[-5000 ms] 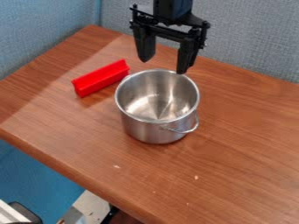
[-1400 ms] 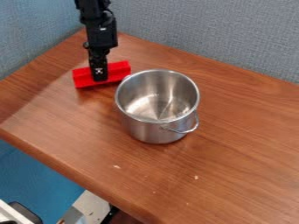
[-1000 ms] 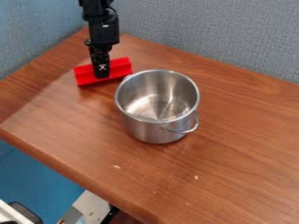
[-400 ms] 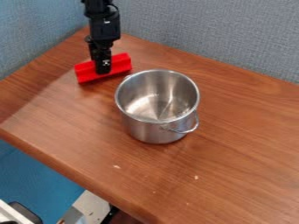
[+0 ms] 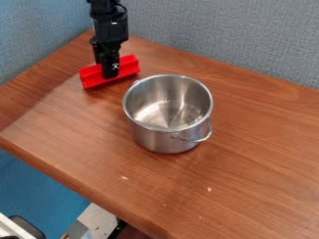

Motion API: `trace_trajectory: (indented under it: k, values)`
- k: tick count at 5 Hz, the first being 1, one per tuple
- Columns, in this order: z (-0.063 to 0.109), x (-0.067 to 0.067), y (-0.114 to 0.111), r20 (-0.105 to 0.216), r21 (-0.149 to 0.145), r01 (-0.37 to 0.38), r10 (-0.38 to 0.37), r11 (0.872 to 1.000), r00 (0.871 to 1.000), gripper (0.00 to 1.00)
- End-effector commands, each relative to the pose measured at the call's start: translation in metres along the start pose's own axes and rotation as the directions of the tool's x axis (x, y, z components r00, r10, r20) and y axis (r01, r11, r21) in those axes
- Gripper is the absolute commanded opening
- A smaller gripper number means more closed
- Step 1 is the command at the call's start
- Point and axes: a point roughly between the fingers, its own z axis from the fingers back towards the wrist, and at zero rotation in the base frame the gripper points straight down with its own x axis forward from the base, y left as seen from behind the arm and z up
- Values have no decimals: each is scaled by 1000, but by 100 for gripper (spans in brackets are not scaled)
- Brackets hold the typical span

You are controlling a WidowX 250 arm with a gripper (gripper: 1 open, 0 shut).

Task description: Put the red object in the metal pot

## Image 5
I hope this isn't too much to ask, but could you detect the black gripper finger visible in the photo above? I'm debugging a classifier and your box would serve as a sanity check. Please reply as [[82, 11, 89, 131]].
[[93, 44, 103, 64], [102, 43, 122, 78]]

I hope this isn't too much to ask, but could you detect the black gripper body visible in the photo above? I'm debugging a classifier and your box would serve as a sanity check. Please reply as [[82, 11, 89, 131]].
[[91, 13, 129, 45]]

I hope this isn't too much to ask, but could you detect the red rectangular block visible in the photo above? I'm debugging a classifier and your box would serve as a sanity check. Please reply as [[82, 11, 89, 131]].
[[79, 54, 141, 90]]

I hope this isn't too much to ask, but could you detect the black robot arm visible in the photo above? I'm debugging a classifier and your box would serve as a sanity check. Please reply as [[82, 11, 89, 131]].
[[86, 0, 129, 78]]

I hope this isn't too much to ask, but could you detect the stainless steel pot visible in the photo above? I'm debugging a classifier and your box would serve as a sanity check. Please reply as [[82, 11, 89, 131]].
[[122, 74, 215, 154]]

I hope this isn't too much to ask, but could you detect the white table leg frame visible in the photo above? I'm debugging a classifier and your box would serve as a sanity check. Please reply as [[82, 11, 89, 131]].
[[62, 204, 118, 239]]

